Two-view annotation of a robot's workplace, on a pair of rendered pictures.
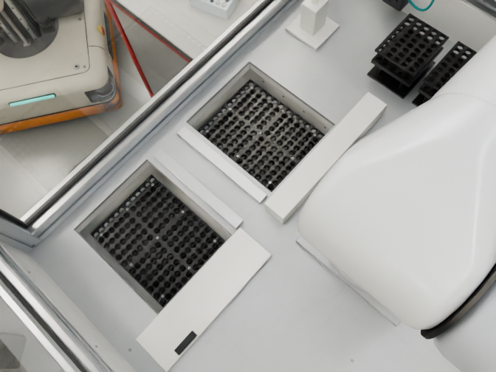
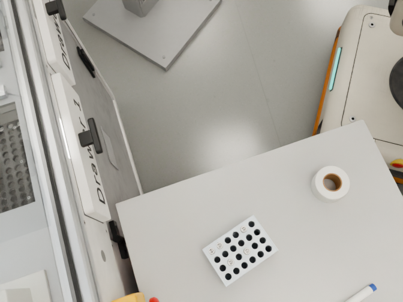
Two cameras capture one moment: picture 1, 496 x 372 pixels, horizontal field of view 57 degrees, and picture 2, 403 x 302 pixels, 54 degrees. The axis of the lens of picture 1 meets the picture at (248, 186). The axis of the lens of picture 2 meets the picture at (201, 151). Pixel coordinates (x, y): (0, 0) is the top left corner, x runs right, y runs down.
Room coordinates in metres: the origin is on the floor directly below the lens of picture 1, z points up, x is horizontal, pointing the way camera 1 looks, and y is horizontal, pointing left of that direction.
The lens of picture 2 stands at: (0.96, -0.05, 1.59)
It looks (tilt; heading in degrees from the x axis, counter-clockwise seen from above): 72 degrees down; 121
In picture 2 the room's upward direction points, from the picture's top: 11 degrees counter-clockwise
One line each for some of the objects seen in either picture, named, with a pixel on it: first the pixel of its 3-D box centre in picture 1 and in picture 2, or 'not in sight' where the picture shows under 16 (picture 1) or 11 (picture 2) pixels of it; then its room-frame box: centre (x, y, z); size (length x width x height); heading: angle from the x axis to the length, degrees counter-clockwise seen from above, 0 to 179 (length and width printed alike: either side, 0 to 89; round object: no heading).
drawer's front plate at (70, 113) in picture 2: not in sight; (81, 147); (0.62, 0.08, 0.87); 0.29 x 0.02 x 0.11; 129
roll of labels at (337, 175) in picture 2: not in sight; (330, 184); (1.10, 0.20, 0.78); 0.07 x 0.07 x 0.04
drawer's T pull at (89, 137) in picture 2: not in sight; (89, 137); (0.64, 0.10, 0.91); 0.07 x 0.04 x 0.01; 129
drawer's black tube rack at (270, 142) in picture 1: (260, 139); not in sight; (0.46, -0.05, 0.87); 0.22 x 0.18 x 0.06; 39
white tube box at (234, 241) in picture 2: not in sight; (239, 250); (0.97, 0.01, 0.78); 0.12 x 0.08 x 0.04; 54
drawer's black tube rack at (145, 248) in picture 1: (161, 241); not in sight; (0.26, 0.20, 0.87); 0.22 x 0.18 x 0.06; 39
